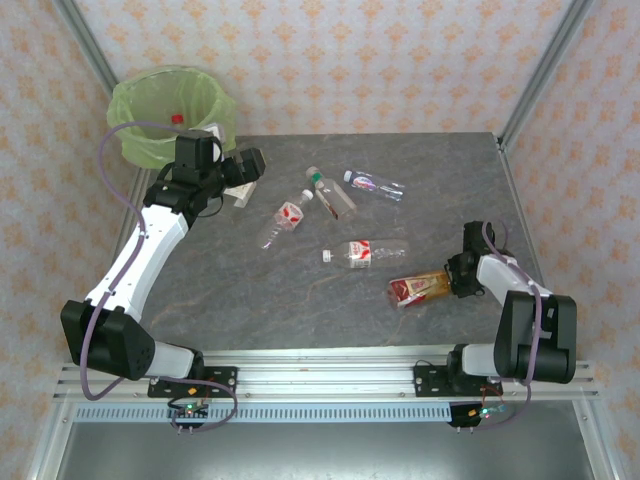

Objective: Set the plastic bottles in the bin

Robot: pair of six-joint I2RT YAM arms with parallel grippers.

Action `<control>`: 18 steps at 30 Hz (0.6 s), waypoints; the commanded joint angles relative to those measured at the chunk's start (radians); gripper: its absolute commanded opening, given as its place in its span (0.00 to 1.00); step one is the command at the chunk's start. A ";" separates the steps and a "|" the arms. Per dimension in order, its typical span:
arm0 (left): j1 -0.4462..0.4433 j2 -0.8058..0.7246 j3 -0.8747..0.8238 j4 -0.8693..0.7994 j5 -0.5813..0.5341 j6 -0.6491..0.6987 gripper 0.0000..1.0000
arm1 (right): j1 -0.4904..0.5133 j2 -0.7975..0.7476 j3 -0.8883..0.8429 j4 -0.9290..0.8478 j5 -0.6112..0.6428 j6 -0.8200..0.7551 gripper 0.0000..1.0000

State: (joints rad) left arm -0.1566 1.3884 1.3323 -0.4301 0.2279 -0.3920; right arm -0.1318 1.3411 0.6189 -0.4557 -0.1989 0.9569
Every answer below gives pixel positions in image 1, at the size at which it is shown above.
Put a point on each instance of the blue label clear bottle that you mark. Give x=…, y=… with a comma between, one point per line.
x=367, y=182

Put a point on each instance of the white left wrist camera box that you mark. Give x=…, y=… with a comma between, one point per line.
x=214, y=132

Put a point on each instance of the grey metal lower shelf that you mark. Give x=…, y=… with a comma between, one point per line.
x=325, y=455

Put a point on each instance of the clear bottle cream label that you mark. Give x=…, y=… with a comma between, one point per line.
x=242, y=192

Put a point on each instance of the aluminium frame post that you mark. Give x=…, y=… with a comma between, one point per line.
x=545, y=70
x=90, y=42

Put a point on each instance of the aluminium table edge strip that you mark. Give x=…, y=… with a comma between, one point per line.
x=518, y=200

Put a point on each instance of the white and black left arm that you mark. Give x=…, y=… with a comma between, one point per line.
x=150, y=250

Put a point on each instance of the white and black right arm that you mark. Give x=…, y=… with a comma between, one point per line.
x=495, y=280

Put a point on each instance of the slim red label water bottle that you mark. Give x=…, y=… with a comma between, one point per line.
x=287, y=217

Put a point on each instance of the green cap clear bottle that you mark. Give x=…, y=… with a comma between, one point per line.
x=335, y=197

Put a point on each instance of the brown tea bottle red label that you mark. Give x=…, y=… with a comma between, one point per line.
x=417, y=290

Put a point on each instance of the green trash bin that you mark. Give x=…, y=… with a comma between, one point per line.
x=145, y=100

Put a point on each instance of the wide red label water bottle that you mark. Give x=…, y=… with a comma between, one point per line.
x=365, y=254

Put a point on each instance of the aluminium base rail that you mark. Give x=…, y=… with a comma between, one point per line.
x=325, y=375

